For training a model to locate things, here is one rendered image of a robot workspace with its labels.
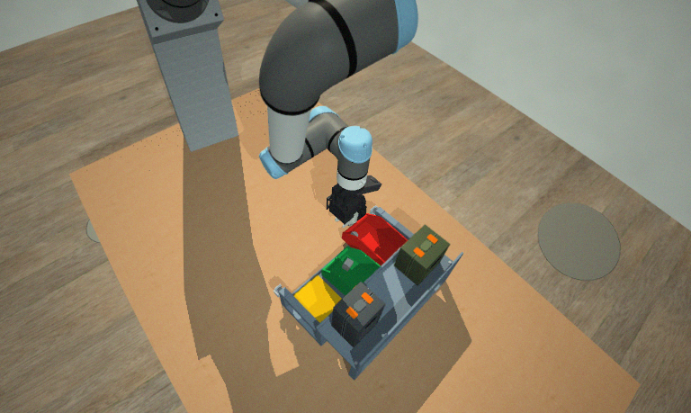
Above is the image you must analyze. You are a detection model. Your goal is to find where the olive green tool case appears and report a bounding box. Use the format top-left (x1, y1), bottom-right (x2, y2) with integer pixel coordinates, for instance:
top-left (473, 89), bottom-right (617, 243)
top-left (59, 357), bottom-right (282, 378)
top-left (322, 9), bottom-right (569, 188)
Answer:
top-left (394, 224), bottom-right (450, 286)

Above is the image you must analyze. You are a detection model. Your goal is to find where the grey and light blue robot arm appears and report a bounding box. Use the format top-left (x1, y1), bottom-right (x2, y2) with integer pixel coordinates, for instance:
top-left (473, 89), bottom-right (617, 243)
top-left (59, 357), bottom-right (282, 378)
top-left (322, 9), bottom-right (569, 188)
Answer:
top-left (146, 0), bottom-right (418, 195)

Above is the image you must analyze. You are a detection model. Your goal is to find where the dark grey tool case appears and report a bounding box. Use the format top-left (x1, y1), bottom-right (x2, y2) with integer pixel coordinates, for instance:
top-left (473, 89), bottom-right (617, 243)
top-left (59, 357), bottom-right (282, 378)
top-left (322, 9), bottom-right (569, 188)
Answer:
top-left (331, 282), bottom-right (385, 347)

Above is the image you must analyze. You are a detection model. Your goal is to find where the red bin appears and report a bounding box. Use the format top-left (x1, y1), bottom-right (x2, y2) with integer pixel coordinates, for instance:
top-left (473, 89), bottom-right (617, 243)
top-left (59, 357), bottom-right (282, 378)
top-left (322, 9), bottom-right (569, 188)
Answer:
top-left (342, 213), bottom-right (408, 265)

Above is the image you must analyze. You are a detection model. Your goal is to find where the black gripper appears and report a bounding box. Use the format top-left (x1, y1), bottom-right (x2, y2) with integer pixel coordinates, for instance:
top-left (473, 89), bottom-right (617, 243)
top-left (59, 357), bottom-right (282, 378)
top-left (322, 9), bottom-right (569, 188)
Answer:
top-left (327, 183), bottom-right (367, 228)

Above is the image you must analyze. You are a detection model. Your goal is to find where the green bin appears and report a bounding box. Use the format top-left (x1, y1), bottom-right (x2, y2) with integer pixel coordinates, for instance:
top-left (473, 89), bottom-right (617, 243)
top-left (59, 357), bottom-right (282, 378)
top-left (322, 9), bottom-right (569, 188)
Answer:
top-left (322, 247), bottom-right (380, 296)

